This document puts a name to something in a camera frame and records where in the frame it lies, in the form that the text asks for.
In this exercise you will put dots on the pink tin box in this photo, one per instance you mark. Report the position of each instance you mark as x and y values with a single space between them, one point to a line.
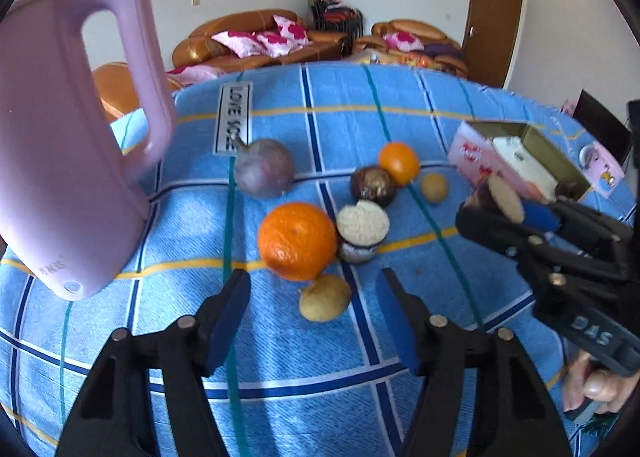
470 152

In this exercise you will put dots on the stack of dark chairs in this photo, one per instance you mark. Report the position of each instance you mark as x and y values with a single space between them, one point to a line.
340 19

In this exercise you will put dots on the halved mangosteen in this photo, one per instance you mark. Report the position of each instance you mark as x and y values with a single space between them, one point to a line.
505 197
362 227

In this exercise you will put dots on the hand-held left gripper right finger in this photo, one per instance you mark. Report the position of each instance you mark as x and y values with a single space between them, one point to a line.
397 319

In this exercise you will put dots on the dark brown mangosteen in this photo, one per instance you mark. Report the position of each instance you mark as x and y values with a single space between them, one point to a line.
566 190
372 187

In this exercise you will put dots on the purple cloth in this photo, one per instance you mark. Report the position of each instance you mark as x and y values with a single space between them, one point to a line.
442 49

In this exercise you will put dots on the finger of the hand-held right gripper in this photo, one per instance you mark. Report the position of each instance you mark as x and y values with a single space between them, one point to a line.
492 232
542 217

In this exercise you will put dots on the black television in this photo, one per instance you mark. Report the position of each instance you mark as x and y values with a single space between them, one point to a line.
600 122

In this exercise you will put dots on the purple passion fruit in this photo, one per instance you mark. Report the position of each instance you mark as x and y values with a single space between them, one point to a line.
265 169

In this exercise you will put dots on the pink white pillow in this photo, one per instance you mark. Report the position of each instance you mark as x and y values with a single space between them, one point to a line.
275 43
235 43
402 41
292 29

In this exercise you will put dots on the person's right hand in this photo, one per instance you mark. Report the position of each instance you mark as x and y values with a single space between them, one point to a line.
600 384

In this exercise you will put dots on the brown wooden door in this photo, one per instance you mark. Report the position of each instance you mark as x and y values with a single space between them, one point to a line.
492 27

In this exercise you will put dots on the pink electric kettle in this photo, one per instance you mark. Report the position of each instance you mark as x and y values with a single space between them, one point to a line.
60 137

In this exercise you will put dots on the orange leather armchair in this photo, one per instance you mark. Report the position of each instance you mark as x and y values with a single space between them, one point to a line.
117 87
415 27

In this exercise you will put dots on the long orange leather sofa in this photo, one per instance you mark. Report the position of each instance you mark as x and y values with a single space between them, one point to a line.
320 44

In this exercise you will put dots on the small orange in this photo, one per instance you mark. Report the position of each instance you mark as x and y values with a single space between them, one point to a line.
398 164

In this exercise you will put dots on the small yellow-brown fruit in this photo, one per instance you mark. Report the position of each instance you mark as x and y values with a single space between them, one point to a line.
325 299
434 188

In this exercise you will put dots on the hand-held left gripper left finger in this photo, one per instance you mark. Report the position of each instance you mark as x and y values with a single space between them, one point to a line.
232 309

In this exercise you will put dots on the pink cartoon box lid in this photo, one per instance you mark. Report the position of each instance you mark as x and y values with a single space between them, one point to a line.
602 172

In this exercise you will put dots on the blue checked tablecloth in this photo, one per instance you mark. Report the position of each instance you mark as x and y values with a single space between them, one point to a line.
450 287

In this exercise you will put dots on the large orange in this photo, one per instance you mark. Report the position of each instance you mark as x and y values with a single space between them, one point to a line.
297 242

